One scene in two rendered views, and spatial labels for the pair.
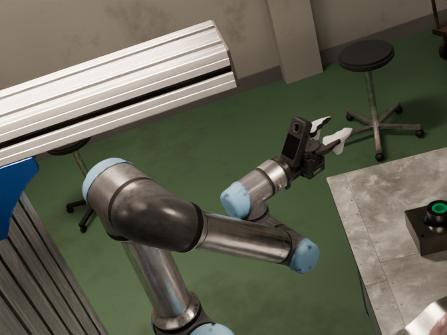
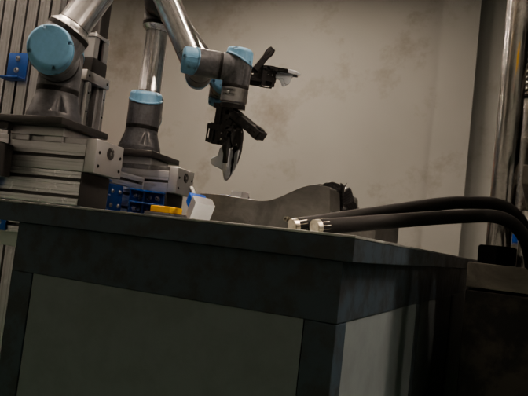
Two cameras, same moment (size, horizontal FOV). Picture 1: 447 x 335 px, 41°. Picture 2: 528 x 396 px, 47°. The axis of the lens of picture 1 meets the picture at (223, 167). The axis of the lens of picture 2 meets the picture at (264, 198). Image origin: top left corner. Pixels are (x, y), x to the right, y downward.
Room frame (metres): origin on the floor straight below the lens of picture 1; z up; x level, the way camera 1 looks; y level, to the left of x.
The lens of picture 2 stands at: (-1.08, -0.97, 0.78)
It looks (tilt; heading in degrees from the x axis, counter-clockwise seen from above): 4 degrees up; 18
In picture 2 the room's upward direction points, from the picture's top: 7 degrees clockwise
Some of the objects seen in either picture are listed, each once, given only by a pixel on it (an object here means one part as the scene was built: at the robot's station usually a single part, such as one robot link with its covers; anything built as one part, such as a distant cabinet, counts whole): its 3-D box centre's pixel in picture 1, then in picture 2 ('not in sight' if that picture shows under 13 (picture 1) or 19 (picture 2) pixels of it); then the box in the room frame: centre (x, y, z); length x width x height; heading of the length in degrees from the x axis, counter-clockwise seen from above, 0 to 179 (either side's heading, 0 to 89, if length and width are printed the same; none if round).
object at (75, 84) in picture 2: not in sight; (60, 65); (0.34, 0.14, 1.20); 0.13 x 0.12 x 0.14; 28
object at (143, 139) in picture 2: not in sight; (140, 140); (0.84, 0.15, 1.09); 0.15 x 0.15 x 0.10
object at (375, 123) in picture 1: (367, 96); not in sight; (3.08, -0.98, 0.30); 0.57 x 0.54 x 0.60; 0
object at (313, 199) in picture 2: not in sight; (299, 212); (0.56, -0.55, 0.87); 0.50 x 0.26 x 0.14; 83
